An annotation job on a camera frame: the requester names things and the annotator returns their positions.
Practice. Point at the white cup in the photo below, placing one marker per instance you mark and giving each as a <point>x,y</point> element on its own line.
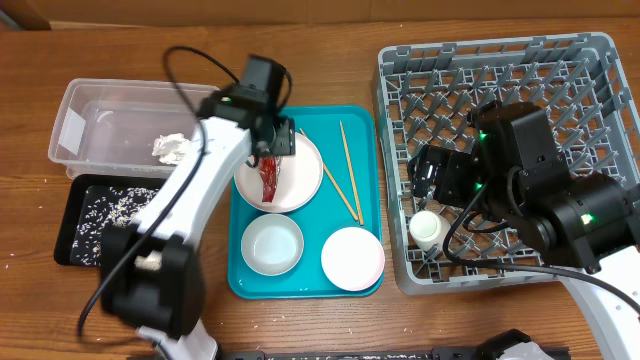
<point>428,230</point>

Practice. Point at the small white plate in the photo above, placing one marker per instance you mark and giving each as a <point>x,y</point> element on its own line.
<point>353,259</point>

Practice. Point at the black rectangular tray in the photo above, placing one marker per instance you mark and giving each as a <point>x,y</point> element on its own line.
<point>73,207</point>

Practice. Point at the rice pile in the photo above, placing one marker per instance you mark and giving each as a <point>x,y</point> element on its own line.
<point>104,207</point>

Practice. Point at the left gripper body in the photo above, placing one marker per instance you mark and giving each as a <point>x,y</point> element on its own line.
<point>279,137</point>

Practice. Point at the red wrapper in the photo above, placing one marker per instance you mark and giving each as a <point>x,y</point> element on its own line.
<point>268,169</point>

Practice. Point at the clear plastic bin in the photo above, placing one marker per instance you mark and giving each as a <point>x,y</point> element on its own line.
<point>109,126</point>

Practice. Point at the wooden chopstick right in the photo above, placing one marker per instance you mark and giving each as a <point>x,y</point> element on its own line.
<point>352,175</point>

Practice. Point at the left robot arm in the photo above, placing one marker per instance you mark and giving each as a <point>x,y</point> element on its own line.
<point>151,276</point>

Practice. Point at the grey bowl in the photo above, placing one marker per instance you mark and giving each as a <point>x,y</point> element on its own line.
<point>272,244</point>

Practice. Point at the large white plate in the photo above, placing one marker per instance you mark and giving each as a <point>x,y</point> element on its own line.
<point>299,179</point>

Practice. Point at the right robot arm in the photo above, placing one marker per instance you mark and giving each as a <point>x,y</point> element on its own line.
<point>586,229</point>

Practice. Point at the black rail bottom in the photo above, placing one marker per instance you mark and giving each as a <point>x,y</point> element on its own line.
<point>512,344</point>

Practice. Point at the grey dish rack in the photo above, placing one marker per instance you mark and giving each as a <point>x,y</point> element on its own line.
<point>423,92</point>

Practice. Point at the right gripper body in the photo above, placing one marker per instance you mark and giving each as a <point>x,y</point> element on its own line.
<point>459,178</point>

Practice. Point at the teal plastic tray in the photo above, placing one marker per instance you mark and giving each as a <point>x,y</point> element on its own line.
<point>324,214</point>

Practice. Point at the foil ball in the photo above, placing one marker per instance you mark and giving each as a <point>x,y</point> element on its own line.
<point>171,149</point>

